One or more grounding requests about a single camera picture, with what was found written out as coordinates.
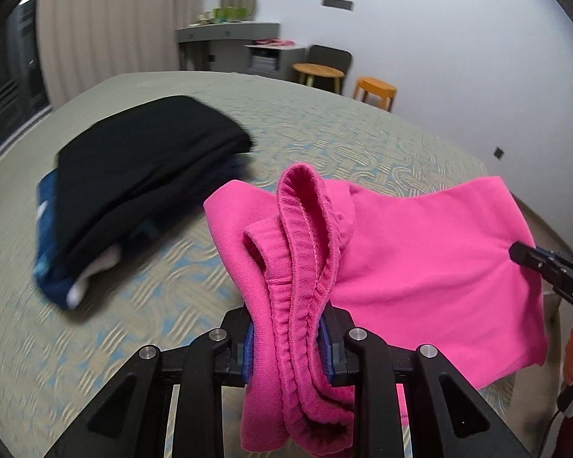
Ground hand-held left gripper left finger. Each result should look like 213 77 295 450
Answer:
43 306 255 458

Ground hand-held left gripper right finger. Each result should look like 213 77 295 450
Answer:
319 302 527 458

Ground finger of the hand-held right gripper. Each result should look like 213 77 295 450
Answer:
508 241 555 281

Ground pink pants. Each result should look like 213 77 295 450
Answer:
203 162 550 454

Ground black folded garment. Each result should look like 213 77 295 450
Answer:
56 95 253 278

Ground orange wooden stool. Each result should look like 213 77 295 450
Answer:
352 77 397 113

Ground bed with patterned bedspread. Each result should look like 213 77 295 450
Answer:
0 71 557 458

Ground round light wooden stool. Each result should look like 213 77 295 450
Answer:
291 62 346 95

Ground dark grey chair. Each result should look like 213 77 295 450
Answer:
306 44 352 94

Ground pink cloth on shelf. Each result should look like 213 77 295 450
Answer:
252 37 298 49

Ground grey dressing table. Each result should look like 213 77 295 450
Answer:
175 22 307 80

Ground group of green bottles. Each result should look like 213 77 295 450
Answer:
212 5 247 23

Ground wide beige curtain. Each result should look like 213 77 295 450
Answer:
35 0 207 106

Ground dark window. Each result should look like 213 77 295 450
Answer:
0 0 54 164

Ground thin black cable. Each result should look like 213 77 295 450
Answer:
539 382 573 458

